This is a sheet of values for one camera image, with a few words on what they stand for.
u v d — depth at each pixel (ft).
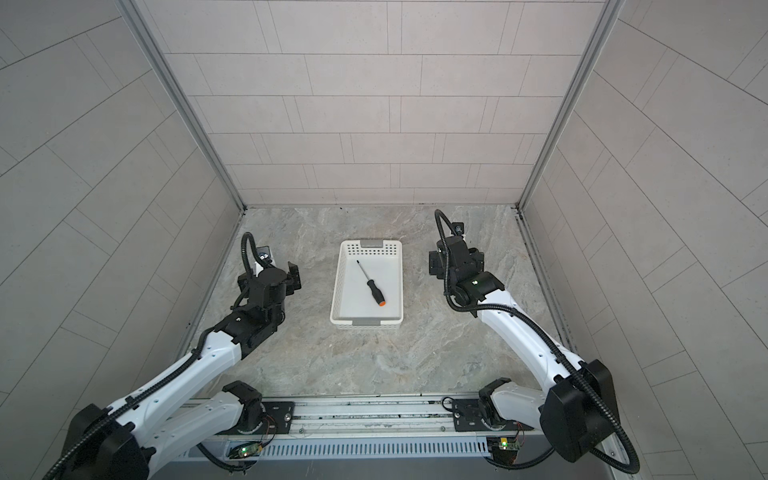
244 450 2.14
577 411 1.26
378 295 2.97
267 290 1.87
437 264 2.42
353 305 2.95
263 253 2.18
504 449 2.23
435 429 2.31
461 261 1.95
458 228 2.23
